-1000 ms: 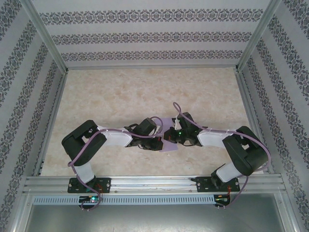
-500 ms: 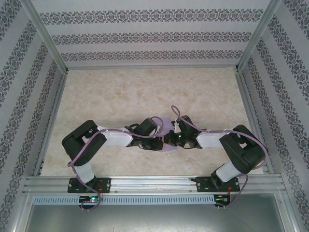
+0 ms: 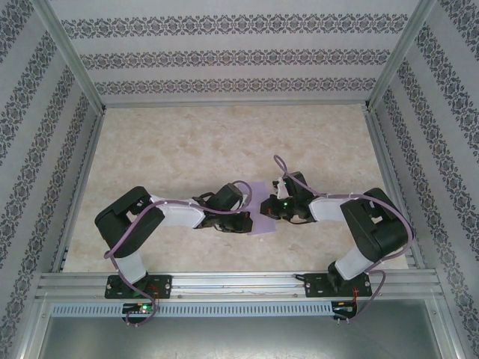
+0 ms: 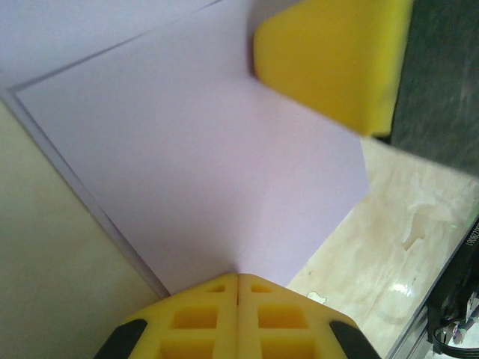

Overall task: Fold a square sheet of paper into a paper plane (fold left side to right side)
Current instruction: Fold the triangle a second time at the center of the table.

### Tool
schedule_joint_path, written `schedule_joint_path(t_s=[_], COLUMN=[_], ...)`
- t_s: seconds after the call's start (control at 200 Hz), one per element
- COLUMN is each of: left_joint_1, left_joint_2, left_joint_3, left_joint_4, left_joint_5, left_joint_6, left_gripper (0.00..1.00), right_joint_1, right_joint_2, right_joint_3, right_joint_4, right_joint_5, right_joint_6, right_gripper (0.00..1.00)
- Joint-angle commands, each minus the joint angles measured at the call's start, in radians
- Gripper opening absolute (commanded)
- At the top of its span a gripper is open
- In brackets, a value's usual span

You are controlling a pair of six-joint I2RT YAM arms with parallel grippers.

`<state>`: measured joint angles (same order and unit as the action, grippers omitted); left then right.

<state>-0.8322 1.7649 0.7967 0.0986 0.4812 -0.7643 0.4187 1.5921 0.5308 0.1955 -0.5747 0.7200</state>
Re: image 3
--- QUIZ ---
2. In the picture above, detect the purple paper sheet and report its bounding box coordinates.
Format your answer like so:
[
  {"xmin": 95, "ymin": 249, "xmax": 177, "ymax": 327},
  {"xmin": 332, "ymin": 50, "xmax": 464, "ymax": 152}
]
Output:
[{"xmin": 246, "ymin": 180, "xmax": 278, "ymax": 237}]

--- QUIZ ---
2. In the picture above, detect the grey metal sheet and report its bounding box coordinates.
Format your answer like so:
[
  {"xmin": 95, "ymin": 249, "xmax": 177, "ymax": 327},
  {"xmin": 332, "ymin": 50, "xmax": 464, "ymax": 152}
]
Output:
[{"xmin": 37, "ymin": 316, "xmax": 448, "ymax": 359}]

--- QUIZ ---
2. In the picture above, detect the controller board blue light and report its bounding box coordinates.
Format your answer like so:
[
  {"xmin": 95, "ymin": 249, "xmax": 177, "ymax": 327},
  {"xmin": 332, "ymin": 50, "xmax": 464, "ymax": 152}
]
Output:
[{"xmin": 332, "ymin": 298, "xmax": 359, "ymax": 319}]

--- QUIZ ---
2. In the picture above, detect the controller board green light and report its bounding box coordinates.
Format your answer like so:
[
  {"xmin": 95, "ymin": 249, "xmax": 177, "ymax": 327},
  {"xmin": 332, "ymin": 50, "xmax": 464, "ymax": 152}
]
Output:
[{"xmin": 121, "ymin": 301, "xmax": 160, "ymax": 319}]

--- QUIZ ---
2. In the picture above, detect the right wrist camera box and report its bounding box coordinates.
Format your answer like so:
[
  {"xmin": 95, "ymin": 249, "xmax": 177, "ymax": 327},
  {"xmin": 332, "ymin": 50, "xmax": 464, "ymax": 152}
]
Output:
[{"xmin": 274, "ymin": 178, "xmax": 290, "ymax": 200}]

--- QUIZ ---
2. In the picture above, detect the aluminium mounting rail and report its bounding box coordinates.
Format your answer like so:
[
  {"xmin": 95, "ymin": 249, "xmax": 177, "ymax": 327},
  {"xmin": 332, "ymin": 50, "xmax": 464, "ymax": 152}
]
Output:
[{"xmin": 35, "ymin": 269, "xmax": 445, "ymax": 301}]

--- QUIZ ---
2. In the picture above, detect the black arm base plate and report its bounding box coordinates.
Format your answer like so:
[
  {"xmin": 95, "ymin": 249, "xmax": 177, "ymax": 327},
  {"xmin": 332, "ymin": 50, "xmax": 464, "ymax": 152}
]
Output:
[
  {"xmin": 304, "ymin": 272, "xmax": 373, "ymax": 299},
  {"xmin": 105, "ymin": 274, "xmax": 174, "ymax": 300}
]

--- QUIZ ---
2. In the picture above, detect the grey slotted cable duct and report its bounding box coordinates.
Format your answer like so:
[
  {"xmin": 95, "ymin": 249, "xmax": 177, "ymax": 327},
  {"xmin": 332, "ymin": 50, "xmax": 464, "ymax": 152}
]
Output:
[{"xmin": 50, "ymin": 301, "xmax": 335, "ymax": 317}]

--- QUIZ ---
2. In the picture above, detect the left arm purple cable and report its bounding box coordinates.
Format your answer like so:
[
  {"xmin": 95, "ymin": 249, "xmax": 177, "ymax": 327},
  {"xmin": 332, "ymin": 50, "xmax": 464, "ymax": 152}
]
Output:
[{"xmin": 104, "ymin": 180, "xmax": 254, "ymax": 328}]

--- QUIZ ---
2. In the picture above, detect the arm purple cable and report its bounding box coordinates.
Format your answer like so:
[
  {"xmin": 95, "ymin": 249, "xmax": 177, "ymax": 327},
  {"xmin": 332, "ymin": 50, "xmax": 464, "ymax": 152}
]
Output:
[
  {"xmin": 273, "ymin": 154, "xmax": 415, "ymax": 325},
  {"xmin": 104, "ymin": 180, "xmax": 254, "ymax": 328}
]

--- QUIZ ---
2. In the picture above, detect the aluminium side rail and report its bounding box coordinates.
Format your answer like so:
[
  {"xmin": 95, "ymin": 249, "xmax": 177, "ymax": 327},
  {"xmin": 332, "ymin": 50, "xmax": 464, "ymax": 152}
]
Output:
[
  {"xmin": 364, "ymin": 108, "xmax": 427, "ymax": 270},
  {"xmin": 50, "ymin": 110, "xmax": 108, "ymax": 273}
]

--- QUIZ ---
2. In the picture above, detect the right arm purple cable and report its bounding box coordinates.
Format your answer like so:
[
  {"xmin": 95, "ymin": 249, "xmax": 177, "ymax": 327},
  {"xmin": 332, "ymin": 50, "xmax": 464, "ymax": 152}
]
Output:
[{"xmin": 273, "ymin": 154, "xmax": 415, "ymax": 325}]

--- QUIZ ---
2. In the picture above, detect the aluminium frame post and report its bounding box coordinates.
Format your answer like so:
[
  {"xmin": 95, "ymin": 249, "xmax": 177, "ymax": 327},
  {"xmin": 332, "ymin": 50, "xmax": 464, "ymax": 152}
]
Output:
[
  {"xmin": 367, "ymin": 0, "xmax": 439, "ymax": 112},
  {"xmin": 28, "ymin": 0, "xmax": 107, "ymax": 113}
]

